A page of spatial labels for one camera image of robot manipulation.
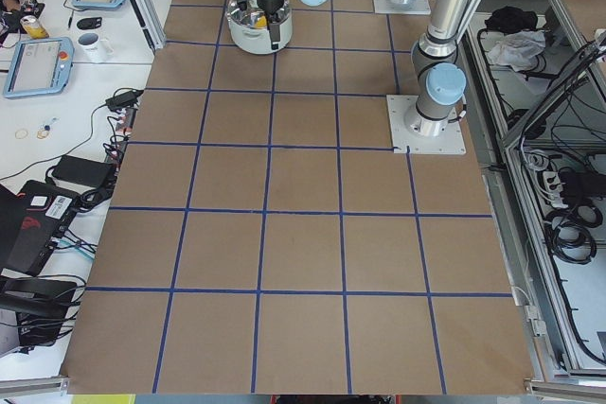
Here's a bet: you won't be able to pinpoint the yellow corn cob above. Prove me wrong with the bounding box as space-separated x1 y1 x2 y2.
254 16 267 29

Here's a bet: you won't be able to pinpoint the mint green cooking pot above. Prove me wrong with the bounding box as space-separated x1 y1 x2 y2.
225 0 293 55

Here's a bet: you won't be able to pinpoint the small black charger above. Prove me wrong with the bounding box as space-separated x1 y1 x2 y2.
105 89 144 112

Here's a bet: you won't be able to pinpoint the white mug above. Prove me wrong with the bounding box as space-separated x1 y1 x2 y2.
78 32 114 63

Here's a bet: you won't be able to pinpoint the black computer mouse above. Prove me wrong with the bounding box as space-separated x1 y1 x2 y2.
77 17 102 30

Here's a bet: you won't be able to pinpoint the large teach pendant tablet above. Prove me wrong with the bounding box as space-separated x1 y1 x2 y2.
3 37 74 98

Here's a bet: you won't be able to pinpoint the yellow drink can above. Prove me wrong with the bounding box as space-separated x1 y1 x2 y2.
20 15 49 40

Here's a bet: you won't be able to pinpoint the black power brick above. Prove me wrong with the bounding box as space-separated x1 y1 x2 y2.
51 155 116 188

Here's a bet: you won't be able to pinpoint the black cloth bundle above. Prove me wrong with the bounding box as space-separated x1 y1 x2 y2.
485 6 538 35

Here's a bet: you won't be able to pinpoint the white crumpled cloth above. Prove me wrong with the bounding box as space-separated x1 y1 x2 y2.
487 30 546 71

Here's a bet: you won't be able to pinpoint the black monitor stand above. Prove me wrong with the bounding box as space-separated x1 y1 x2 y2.
1 276 86 355

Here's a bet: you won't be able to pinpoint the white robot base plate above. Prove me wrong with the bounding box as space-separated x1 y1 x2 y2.
386 95 466 155

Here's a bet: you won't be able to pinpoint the coiled black cables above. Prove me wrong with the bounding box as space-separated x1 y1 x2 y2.
544 202 600 266

